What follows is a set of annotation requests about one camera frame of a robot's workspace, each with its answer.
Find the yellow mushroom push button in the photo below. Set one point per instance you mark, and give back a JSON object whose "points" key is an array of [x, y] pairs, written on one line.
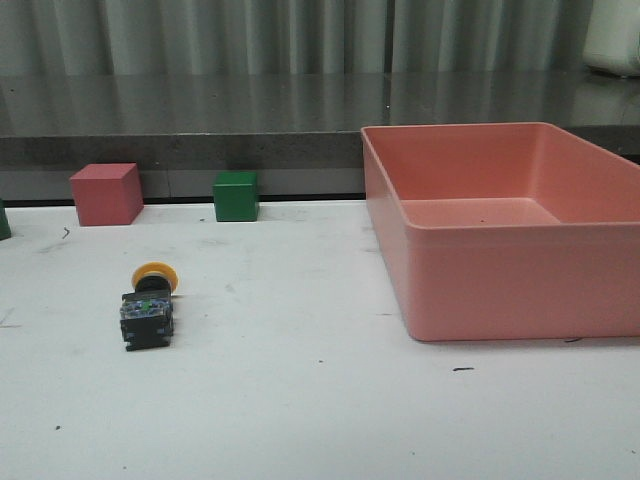
{"points": [[146, 313]]}

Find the pink plastic bin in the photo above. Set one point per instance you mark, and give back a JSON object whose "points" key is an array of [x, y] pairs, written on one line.
{"points": [[505, 230]]}

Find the white appliance in background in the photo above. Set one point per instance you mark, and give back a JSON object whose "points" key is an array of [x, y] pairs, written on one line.
{"points": [[612, 39]]}

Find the green cube block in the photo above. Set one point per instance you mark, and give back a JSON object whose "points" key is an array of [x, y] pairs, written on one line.
{"points": [[235, 195]]}

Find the grey stone counter ledge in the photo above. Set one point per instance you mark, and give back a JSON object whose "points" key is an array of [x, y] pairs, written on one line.
{"points": [[300, 133]]}

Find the dark green block at edge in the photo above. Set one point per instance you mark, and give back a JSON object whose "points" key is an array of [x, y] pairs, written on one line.
{"points": [[5, 229]]}

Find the pink cube block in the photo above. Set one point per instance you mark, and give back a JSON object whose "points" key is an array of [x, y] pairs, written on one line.
{"points": [[107, 194]]}

